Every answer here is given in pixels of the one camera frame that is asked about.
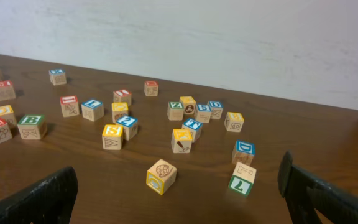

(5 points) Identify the yellow block beside L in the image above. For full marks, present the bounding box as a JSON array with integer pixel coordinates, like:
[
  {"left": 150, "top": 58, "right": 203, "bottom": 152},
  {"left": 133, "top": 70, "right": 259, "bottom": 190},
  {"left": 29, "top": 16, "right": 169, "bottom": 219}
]
[{"left": 111, "top": 102, "right": 129, "bottom": 123}]

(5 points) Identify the blue L block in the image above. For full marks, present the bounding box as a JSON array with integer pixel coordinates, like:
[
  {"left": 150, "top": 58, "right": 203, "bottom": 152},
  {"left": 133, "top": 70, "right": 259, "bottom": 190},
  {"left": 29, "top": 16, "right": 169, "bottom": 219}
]
[{"left": 81, "top": 99, "right": 104, "bottom": 122}]

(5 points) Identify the yellow snail picture block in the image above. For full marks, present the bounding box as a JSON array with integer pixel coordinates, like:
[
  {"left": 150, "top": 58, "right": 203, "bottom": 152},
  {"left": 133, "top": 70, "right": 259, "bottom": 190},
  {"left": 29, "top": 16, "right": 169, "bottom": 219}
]
[{"left": 146, "top": 159, "right": 177, "bottom": 195}]

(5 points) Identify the red I block beside L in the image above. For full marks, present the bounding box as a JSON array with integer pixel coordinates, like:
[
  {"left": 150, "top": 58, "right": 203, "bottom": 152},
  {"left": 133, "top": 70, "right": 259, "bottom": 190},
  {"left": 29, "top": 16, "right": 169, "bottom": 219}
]
[{"left": 60, "top": 95, "right": 80, "bottom": 118}]

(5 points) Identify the yellow 8 block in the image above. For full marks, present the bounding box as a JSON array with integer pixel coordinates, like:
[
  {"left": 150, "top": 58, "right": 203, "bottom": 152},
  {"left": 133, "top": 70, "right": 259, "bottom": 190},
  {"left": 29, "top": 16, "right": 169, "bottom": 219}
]
[{"left": 224, "top": 112, "right": 244, "bottom": 133}]

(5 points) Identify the green 7 block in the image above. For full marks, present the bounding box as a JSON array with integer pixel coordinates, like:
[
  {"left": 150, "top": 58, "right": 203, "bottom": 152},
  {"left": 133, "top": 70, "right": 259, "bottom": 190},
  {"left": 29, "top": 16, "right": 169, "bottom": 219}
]
[{"left": 228, "top": 162, "right": 257, "bottom": 197}]

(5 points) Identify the red block far top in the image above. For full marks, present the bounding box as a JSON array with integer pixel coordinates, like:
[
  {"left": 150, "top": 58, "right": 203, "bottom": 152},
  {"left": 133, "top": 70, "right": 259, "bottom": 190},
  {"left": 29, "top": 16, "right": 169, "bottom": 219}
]
[{"left": 144, "top": 80, "right": 158, "bottom": 96}]

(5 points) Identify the blue D block right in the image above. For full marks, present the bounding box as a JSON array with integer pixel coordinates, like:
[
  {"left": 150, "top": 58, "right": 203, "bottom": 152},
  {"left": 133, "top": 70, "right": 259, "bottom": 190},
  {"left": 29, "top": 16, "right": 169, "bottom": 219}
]
[{"left": 231, "top": 140, "right": 255, "bottom": 166}]

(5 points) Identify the blue 5 block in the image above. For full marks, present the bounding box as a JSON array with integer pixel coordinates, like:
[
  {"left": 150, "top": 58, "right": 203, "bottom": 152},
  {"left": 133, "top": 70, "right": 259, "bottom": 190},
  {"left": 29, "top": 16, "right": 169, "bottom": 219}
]
[{"left": 195, "top": 104, "right": 212, "bottom": 123}]

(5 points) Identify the yellow ball picture block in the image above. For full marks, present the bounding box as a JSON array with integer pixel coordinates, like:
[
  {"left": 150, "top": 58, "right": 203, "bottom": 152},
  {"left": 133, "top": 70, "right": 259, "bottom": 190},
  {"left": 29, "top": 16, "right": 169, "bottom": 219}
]
[{"left": 180, "top": 96, "right": 196, "bottom": 114}]

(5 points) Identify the yellow block near U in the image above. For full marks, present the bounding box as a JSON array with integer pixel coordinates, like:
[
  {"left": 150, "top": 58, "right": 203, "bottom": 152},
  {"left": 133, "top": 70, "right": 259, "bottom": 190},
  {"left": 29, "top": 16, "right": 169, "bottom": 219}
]
[{"left": 0, "top": 105, "right": 17, "bottom": 128}]

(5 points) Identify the blue d block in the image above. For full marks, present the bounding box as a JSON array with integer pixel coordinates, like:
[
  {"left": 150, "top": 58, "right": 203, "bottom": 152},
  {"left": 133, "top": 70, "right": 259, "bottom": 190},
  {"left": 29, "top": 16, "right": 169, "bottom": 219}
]
[
  {"left": 208, "top": 101, "right": 224, "bottom": 119},
  {"left": 231, "top": 140, "right": 255, "bottom": 166}
]

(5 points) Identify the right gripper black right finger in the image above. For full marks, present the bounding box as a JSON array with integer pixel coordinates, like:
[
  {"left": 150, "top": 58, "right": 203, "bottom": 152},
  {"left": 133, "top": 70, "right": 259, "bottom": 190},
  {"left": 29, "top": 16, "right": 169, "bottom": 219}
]
[{"left": 277, "top": 151, "right": 358, "bottom": 223}]

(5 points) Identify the yellow S block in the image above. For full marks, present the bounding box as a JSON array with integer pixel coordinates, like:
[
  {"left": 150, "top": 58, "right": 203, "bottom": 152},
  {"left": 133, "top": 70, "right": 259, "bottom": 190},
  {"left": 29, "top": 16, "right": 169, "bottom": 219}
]
[{"left": 102, "top": 124, "right": 124, "bottom": 150}]

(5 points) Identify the blue D block upper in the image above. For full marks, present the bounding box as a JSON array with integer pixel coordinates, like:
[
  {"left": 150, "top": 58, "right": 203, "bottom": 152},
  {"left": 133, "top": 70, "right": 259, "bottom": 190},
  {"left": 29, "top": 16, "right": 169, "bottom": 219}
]
[{"left": 208, "top": 101, "right": 224, "bottom": 119}]

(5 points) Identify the blue 2 block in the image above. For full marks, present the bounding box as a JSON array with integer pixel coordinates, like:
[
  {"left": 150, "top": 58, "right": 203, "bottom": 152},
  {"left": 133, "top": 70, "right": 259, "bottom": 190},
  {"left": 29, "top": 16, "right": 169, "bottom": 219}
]
[{"left": 116, "top": 114, "right": 138, "bottom": 141}]

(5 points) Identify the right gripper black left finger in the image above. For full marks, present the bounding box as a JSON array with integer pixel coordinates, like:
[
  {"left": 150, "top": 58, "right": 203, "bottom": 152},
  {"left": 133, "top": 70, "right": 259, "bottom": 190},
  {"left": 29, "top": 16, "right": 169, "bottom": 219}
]
[{"left": 0, "top": 166, "right": 78, "bottom": 223}]

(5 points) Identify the green Z block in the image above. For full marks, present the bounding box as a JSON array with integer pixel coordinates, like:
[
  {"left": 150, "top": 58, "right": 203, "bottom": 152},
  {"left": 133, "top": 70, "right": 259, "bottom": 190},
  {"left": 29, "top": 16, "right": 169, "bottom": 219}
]
[{"left": 167, "top": 101, "right": 184, "bottom": 121}]

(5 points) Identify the blue X block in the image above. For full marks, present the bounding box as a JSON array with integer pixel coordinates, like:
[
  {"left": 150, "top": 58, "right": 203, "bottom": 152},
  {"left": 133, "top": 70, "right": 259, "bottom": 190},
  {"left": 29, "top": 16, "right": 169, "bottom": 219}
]
[{"left": 49, "top": 68, "right": 67, "bottom": 86}]

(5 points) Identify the blue T block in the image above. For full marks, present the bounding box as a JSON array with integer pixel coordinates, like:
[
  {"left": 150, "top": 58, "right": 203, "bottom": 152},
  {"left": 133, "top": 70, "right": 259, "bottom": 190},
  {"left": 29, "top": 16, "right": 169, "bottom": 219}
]
[{"left": 182, "top": 118, "right": 203, "bottom": 143}]

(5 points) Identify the red I block upper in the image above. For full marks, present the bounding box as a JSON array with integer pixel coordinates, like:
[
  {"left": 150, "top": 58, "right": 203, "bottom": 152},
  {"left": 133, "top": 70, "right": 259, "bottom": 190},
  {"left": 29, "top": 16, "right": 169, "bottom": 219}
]
[{"left": 113, "top": 89, "right": 132, "bottom": 106}]

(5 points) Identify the yellow K block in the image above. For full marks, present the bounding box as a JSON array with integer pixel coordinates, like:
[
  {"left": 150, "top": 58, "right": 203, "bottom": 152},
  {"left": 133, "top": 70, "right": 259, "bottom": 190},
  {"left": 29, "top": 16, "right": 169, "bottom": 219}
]
[{"left": 171, "top": 129, "right": 193, "bottom": 154}]

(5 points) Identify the green B block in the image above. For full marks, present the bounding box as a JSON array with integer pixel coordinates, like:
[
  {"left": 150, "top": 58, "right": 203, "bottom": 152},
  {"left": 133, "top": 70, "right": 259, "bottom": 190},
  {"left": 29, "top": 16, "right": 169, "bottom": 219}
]
[{"left": 17, "top": 114, "right": 47, "bottom": 140}]

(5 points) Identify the red E block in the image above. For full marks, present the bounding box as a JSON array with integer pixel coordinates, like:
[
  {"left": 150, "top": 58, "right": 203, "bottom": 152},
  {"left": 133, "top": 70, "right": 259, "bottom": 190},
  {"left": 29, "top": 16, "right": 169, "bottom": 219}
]
[{"left": 0, "top": 80, "right": 16, "bottom": 101}]

